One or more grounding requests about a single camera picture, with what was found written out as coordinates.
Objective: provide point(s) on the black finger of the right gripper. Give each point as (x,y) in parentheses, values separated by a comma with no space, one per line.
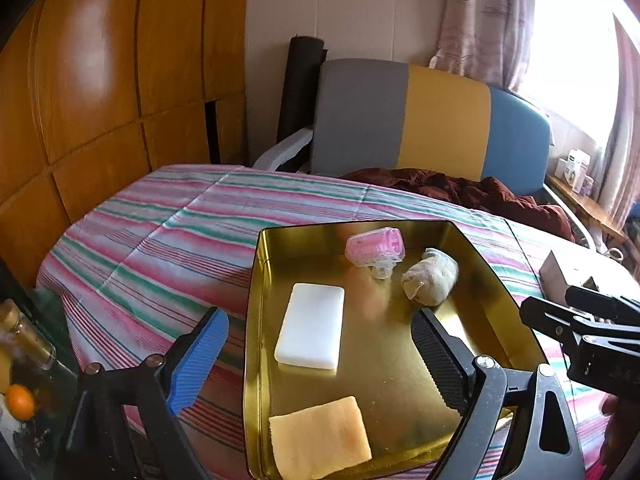
(588,315)

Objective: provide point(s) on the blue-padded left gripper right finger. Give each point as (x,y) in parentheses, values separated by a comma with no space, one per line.
(541,443)

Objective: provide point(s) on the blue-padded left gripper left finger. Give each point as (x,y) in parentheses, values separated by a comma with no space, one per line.
(97,444)

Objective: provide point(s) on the beige medicine box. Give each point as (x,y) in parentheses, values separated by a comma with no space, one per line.
(557,273)

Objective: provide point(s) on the beige bundle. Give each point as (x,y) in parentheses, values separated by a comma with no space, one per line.
(430,281)

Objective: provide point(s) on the yellow sponge block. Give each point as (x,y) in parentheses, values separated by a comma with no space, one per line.
(315,442)

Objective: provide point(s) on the pink hair roller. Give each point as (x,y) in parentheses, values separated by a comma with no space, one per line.
(384,245)

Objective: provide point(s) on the white foam block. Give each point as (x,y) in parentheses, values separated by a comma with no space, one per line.
(310,334)

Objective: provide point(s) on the person's right hand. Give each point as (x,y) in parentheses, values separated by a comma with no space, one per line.
(619,453)

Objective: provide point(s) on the orange fruit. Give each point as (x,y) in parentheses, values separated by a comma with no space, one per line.
(20,402)

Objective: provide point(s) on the dark red blanket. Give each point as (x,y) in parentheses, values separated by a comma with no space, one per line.
(489,195)

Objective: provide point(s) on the wooden side table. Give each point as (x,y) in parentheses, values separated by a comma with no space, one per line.
(585,207)

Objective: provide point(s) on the gold metal tray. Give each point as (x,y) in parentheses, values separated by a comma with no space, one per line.
(407,422)

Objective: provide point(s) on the white product box on table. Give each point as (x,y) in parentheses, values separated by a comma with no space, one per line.
(573,169)

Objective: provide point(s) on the striped pink green bedsheet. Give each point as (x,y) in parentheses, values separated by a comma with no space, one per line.
(143,268)

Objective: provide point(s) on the pink patterned curtain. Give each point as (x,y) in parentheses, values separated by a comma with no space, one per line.
(486,40)

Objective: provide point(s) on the black rolled mat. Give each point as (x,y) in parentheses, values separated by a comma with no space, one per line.
(306,54)

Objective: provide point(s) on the wooden wardrobe panel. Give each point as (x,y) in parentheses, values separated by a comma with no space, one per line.
(97,93)

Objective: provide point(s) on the white bed rail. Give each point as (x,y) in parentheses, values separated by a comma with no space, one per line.
(284,151)

